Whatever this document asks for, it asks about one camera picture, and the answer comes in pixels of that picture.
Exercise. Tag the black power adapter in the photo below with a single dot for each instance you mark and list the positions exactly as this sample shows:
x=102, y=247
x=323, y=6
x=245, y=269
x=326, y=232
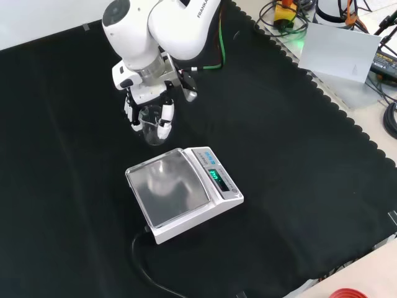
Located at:
x=384, y=62

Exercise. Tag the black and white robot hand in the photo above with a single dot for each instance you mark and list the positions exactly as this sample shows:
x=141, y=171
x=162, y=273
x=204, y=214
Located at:
x=145, y=93

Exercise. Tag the grey tape piece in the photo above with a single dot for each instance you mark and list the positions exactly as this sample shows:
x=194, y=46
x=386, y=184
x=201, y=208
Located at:
x=86, y=27

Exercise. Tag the pale board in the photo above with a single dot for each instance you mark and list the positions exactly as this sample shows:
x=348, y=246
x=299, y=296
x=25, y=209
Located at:
x=335, y=49

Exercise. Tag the grey metal base plate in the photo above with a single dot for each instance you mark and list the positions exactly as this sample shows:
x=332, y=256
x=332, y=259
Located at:
x=356, y=93

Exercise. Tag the black tripod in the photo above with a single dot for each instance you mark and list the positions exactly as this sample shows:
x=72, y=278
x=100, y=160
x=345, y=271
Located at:
x=386, y=23

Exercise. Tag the black bench cloth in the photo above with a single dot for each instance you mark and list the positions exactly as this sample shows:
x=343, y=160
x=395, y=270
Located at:
x=279, y=155

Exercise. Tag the clear glass beaker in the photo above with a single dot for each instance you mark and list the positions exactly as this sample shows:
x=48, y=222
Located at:
x=152, y=136

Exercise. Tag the yellow stop button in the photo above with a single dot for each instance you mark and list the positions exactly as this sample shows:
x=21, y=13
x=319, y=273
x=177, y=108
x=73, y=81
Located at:
x=283, y=14

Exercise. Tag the red round object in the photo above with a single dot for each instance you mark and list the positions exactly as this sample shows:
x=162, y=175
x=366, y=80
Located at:
x=349, y=293

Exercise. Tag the white electronic balance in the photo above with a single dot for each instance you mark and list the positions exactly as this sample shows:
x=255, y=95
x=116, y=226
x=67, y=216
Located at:
x=173, y=186

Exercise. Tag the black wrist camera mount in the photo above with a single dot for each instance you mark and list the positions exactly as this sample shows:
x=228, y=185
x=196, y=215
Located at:
x=189, y=87

